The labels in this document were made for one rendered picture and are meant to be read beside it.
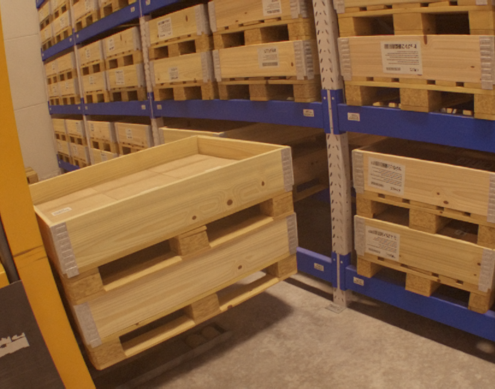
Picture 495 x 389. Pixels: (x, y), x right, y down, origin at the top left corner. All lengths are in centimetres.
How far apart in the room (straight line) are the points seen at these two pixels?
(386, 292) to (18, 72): 656
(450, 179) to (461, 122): 26
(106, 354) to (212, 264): 65
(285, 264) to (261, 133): 118
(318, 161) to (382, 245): 158
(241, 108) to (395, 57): 116
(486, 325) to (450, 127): 94
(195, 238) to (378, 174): 90
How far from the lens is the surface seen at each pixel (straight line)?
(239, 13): 269
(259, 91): 260
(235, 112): 282
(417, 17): 193
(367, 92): 217
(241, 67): 271
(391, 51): 199
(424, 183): 202
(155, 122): 377
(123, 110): 435
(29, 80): 761
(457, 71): 185
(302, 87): 235
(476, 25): 181
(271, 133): 326
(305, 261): 272
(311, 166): 362
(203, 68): 302
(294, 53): 236
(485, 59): 179
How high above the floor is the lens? 148
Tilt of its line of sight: 19 degrees down
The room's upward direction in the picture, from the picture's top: 6 degrees counter-clockwise
